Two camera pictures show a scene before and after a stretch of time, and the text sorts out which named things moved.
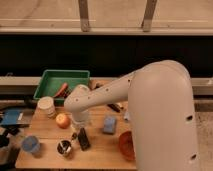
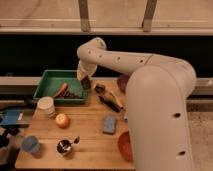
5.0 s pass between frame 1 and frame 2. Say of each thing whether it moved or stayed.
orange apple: stayed
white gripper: moved
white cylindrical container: stayed
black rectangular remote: moved
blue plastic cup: stayed
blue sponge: stayed
